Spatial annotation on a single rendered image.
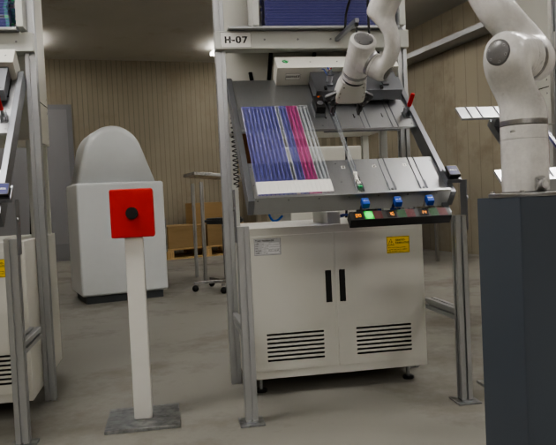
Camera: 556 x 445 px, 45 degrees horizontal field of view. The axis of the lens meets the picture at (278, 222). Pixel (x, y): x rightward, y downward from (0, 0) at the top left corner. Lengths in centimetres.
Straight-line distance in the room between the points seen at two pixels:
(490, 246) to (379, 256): 78
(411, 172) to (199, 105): 799
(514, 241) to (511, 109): 34
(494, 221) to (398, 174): 59
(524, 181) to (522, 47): 33
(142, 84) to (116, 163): 489
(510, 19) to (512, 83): 21
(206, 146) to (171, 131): 55
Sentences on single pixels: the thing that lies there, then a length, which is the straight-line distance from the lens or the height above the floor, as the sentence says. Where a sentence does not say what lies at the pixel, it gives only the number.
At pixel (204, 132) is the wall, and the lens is 1017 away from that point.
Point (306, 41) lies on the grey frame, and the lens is 274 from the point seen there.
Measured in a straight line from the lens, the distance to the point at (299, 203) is 218.
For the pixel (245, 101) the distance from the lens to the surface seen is 259.
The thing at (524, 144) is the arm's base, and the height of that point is 83.
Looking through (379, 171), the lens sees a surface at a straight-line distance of 235.
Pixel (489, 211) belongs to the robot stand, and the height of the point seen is 66.
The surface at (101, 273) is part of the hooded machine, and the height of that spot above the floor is 23.
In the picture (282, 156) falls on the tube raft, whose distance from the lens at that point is 233.
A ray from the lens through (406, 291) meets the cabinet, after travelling 262.
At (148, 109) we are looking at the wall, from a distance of 1007.
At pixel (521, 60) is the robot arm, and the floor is 104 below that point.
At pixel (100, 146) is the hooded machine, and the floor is 118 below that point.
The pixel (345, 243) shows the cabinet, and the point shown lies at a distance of 253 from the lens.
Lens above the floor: 72
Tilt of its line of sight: 2 degrees down
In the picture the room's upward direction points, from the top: 3 degrees counter-clockwise
